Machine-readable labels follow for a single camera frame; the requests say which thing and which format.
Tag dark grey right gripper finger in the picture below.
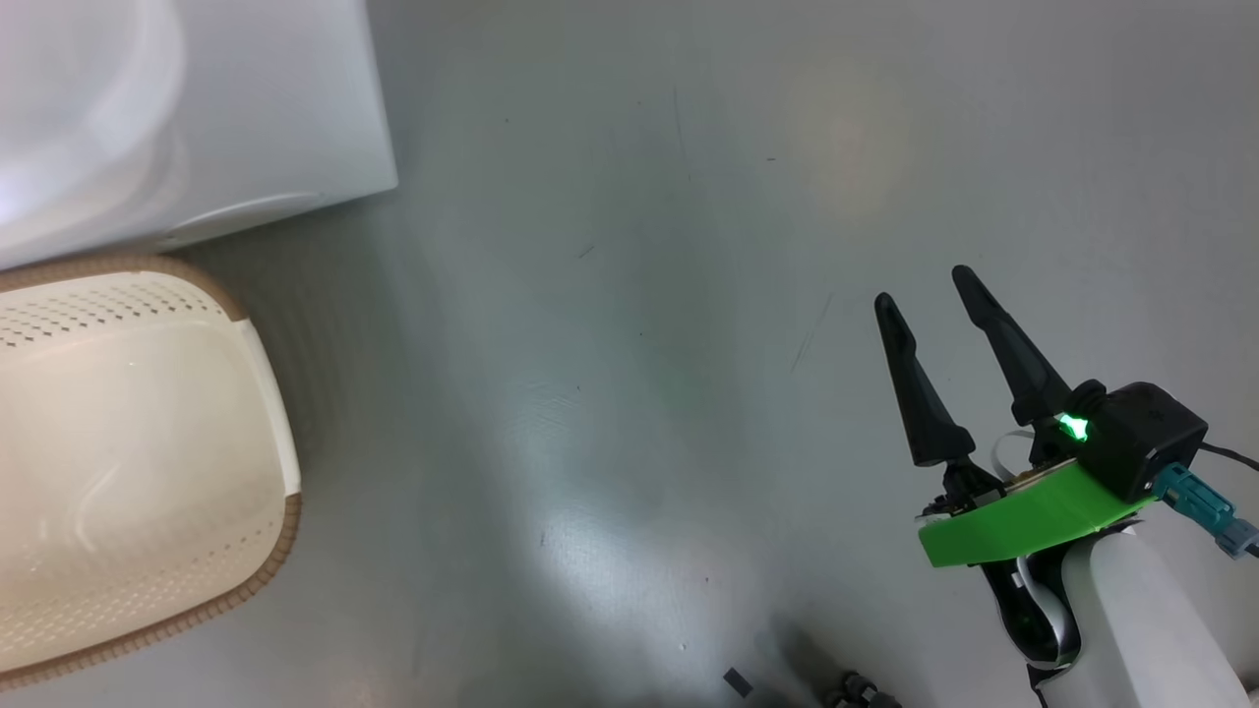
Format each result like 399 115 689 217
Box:
951 265 1073 426
873 292 977 467

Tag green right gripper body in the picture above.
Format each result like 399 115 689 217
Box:
918 433 1157 672

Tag white front-load washing machine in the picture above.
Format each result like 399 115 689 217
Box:
0 0 399 271

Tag thin black right camera cable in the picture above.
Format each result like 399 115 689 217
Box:
1198 441 1259 471

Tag teal right cable connector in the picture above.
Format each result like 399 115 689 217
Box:
1153 464 1259 560

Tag cream perforated laundry basket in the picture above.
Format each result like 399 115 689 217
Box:
0 254 303 691

